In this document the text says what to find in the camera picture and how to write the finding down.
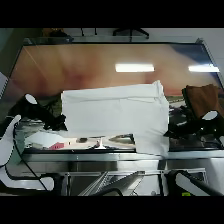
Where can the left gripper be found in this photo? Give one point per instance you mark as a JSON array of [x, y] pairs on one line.
[[56, 122]]

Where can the silver frame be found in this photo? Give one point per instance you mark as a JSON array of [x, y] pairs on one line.
[[100, 163]]

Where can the brown garment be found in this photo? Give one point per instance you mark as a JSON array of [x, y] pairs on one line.
[[203, 98]]

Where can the white garment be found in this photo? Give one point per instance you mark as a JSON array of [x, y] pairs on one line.
[[115, 110]]

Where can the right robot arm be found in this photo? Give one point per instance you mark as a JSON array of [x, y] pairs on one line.
[[208, 125]]

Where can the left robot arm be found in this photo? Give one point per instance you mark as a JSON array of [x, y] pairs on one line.
[[8, 140]]

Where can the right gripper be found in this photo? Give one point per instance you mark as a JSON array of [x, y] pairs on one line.
[[175, 131]]

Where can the black chair base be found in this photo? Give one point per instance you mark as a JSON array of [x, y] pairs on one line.
[[130, 32]]

